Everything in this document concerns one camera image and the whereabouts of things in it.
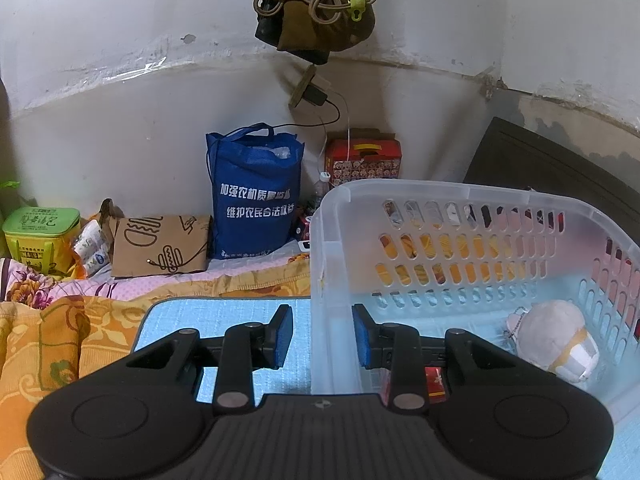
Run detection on red small box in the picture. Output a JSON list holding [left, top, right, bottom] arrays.
[[380, 367, 447, 404]]

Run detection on clear plastic laundry basket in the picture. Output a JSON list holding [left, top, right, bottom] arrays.
[[310, 180, 639, 422]]

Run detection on white taped ball bundle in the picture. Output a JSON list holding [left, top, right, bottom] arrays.
[[506, 300, 600, 384]]

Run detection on brown paper food bag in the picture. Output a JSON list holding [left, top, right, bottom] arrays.
[[99, 198, 212, 278]]

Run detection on blue tote bag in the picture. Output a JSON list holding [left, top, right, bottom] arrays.
[[205, 122, 305, 259]]

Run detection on white snack packets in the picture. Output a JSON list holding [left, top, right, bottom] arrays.
[[73, 219, 113, 276]]

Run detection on red cartoon gift box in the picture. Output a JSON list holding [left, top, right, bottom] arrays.
[[324, 128, 402, 186]]

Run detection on orange floral blanket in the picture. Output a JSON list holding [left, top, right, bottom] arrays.
[[1, 255, 311, 479]]

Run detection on dark wooden headboard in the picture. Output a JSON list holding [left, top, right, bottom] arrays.
[[464, 117, 639, 240]]

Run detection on green yellow lidded box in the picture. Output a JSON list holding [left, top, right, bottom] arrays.
[[2, 207, 80, 276]]

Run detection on brown hanging bag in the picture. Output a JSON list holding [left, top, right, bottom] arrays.
[[253, 0, 376, 65]]

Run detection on black charger cable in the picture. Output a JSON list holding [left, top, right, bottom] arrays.
[[271, 98, 342, 134]]

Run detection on black wall charger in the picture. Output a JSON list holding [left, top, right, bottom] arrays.
[[302, 84, 328, 107]]

